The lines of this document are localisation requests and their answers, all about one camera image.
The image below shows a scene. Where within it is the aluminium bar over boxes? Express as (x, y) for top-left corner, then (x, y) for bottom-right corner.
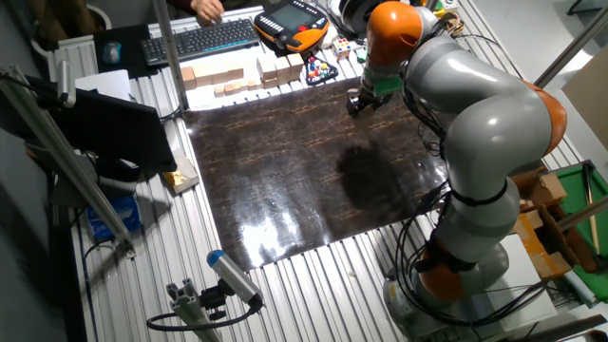
(555, 194), (608, 233)

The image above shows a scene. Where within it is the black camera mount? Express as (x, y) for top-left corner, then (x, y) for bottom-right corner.
(199, 278), (230, 322)

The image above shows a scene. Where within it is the silver camera on bar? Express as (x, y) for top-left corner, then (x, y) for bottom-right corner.
(55, 60), (78, 108)

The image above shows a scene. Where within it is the dark marble pattern mat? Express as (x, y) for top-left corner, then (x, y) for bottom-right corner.
(182, 75), (457, 272)

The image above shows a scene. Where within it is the brown cardboard box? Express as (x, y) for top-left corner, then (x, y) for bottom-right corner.
(511, 168), (600, 282)

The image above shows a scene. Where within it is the green toy pool table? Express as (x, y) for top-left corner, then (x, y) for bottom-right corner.
(552, 160), (608, 304)

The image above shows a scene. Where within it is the black flat monitor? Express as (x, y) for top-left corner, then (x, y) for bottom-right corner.
(0, 75), (179, 175)

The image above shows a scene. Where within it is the short aluminium profile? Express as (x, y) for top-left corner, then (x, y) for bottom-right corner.
(165, 277), (223, 342)

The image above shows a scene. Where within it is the grey computer mouse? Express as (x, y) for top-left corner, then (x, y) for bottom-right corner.
(102, 41), (123, 66)

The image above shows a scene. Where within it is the white round bucket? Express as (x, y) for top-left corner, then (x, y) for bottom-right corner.
(29, 3), (113, 54)

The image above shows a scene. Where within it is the black mouse pad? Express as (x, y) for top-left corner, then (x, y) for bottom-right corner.
(92, 23), (159, 80)

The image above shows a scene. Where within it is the blue tissue pack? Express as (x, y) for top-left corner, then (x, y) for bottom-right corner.
(85, 194), (143, 242)

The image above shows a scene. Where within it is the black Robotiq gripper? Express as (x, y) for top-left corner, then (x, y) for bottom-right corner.
(345, 85), (392, 119)

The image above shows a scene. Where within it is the brown cardboard sheet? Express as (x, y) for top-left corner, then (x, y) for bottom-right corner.
(560, 45), (608, 140)

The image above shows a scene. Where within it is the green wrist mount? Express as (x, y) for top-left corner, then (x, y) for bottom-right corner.
(362, 67), (404, 97)

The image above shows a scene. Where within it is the upright aluminium post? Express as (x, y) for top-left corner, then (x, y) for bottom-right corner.
(151, 0), (191, 112)

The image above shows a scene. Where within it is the slanted aluminium frame bar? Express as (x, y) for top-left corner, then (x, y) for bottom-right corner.
(533, 4), (608, 89)

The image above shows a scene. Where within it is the long slanted aluminium bar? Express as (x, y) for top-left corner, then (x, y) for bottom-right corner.
(0, 66), (138, 259)

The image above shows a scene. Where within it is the bare person hand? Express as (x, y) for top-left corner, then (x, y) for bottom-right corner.
(189, 0), (226, 26)

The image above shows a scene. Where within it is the black triangle with billiard balls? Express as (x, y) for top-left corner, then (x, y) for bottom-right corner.
(305, 55), (340, 87)

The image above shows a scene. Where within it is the colourful puzzle cube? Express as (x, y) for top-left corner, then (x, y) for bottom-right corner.
(331, 37), (353, 62)

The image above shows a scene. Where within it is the wooden cue stick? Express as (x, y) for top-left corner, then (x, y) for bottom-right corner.
(582, 163), (601, 257)

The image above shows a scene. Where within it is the black camera cable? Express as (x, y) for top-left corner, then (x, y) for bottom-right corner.
(145, 296), (264, 333)

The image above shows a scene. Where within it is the black computer keyboard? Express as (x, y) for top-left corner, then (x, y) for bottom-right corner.
(141, 17), (261, 67)

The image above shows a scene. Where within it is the silver camera with blue end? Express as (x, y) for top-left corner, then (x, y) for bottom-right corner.
(206, 249), (265, 308)

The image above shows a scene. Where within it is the black round spool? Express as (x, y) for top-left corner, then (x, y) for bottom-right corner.
(339, 0), (381, 35)

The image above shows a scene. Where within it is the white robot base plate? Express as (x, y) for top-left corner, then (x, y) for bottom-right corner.
(417, 234), (559, 341)

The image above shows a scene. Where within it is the open box with gold foil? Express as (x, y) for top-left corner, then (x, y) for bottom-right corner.
(161, 148), (201, 196)

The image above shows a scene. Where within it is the white paper sheet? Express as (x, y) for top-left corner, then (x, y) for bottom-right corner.
(74, 69), (132, 103)

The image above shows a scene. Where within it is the orange black teach pendant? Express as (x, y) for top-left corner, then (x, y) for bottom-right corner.
(253, 0), (332, 53)

